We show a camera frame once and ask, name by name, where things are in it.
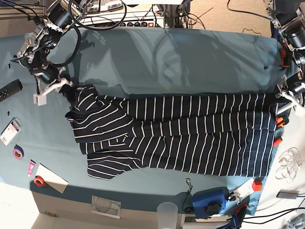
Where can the pink glue tube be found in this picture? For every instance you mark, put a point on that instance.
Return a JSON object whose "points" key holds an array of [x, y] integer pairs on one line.
{"points": [[31, 167]]}

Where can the white paper sheet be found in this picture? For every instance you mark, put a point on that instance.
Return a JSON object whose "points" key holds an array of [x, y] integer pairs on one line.
{"points": [[51, 179]]}

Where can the purple tape roll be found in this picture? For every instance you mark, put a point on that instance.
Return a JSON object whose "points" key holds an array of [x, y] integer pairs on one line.
{"points": [[18, 152]]}

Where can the orange tape roll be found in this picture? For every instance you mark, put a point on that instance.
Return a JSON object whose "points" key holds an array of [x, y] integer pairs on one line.
{"points": [[39, 182]]}

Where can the orange black utility knife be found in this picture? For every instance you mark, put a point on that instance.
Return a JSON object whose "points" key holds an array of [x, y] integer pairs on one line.
{"points": [[281, 121]]}

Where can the bundle of white zip ties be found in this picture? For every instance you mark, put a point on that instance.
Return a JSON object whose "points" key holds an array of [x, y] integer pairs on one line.
{"points": [[290, 161]]}

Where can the silver carabiner with cord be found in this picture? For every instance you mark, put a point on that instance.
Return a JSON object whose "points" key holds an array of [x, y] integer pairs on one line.
{"points": [[187, 210]]}

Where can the black remote control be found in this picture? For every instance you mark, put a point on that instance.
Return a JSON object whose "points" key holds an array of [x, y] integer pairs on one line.
{"points": [[10, 89]]}

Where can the blue red bar clamp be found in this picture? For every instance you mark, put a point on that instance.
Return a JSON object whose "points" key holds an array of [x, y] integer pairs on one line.
{"points": [[236, 220]]}

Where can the translucent plastic cup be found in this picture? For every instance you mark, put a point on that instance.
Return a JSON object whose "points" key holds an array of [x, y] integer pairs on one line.
{"points": [[167, 214]]}

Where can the orange black screwdriver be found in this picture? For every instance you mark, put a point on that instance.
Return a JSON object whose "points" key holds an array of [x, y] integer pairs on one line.
{"points": [[277, 141]]}

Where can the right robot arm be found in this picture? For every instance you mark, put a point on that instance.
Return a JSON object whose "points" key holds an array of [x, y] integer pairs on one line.
{"points": [[33, 55]]}

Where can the navy white striped t-shirt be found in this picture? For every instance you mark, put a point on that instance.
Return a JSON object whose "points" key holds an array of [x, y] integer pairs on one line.
{"points": [[219, 134]]}

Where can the small red cube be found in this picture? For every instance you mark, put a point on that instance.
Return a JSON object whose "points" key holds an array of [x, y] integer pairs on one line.
{"points": [[257, 185]]}

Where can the white power strip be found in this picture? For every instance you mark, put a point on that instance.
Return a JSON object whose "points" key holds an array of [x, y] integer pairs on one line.
{"points": [[132, 19]]}

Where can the blue clamp with knob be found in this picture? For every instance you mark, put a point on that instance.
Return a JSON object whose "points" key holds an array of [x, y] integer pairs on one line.
{"points": [[208, 204]]}

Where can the printed diagram paper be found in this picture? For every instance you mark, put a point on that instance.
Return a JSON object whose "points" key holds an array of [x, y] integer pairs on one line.
{"points": [[106, 207]]}

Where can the teal table cloth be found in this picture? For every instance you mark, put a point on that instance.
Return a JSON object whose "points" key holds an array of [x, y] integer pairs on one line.
{"points": [[127, 63]]}

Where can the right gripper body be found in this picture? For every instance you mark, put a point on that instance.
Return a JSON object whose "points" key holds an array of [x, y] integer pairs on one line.
{"points": [[52, 79]]}

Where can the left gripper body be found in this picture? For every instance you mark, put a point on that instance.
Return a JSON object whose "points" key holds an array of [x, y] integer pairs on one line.
{"points": [[293, 89]]}

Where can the orange black clamp tool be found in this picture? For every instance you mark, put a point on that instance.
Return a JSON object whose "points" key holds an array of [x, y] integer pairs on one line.
{"points": [[286, 58]]}

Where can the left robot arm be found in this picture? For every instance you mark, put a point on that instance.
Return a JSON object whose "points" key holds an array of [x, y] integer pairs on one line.
{"points": [[288, 20]]}

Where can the grey flat adapter box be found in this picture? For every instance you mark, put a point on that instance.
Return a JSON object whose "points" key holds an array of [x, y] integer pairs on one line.
{"points": [[287, 194]]}

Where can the black white marker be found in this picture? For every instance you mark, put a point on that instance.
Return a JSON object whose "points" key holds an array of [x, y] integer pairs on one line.
{"points": [[284, 108]]}

